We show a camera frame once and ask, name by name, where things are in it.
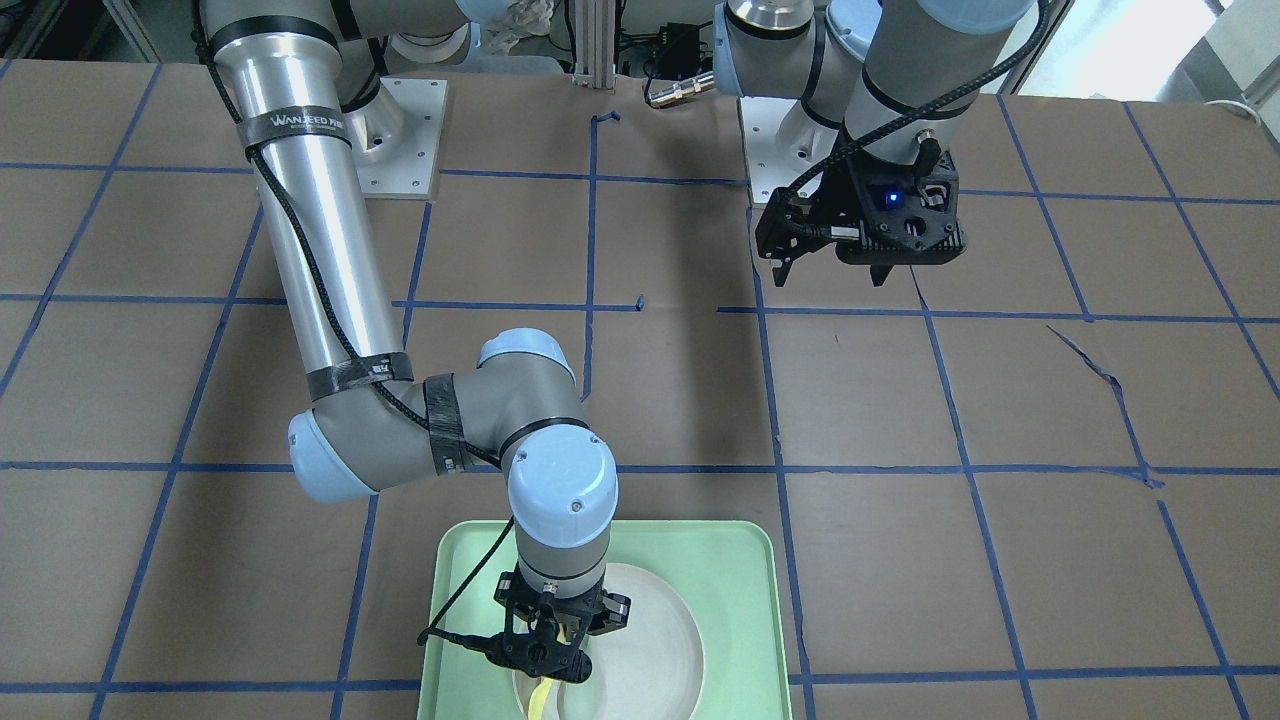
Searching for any yellow plastic fork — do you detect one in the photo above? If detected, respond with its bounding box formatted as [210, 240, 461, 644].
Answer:
[525, 676, 564, 719]

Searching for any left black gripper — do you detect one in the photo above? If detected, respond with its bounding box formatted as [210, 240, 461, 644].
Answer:
[754, 136, 968, 288]

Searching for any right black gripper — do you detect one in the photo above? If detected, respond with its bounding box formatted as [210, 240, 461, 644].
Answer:
[488, 571, 632, 684]

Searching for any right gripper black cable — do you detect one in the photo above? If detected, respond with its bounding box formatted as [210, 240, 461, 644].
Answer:
[192, 0, 516, 651]

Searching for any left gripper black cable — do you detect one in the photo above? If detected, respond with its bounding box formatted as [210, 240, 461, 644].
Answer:
[783, 0, 1051, 201]

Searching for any gold metal cylinder tool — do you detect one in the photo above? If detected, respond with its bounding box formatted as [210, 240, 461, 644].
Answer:
[643, 70, 716, 110]

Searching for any white round plate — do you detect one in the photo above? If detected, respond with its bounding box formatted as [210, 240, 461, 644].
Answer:
[543, 562, 707, 719]

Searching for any aluminium frame post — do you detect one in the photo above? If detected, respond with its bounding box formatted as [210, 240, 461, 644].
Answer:
[570, 0, 620, 94]

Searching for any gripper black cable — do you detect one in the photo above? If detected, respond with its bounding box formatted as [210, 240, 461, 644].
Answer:
[783, 0, 1051, 201]
[192, 0, 516, 651]

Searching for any light green tray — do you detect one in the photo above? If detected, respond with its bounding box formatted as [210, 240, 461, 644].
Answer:
[417, 520, 792, 719]

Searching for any left robot arm grey silver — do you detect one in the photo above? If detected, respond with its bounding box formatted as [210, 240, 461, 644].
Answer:
[712, 1, 1050, 287]

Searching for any right robot arm grey silver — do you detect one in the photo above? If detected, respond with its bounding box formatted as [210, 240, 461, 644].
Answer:
[191, 1, 631, 684]

